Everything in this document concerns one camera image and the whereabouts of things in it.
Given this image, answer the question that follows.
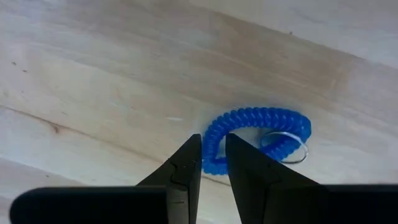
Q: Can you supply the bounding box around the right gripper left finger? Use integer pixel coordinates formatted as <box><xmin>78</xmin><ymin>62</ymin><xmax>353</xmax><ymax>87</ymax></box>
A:
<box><xmin>135</xmin><ymin>133</ymin><xmax>203</xmax><ymax>224</ymax></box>

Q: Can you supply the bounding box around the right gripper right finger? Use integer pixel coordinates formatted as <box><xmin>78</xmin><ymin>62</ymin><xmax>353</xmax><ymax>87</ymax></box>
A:
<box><xmin>225</xmin><ymin>133</ymin><xmax>328</xmax><ymax>224</ymax></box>

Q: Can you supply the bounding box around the blue coil wristband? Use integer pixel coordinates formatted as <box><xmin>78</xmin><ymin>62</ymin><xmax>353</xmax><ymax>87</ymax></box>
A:
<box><xmin>201</xmin><ymin>106</ymin><xmax>312</xmax><ymax>176</ymax></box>

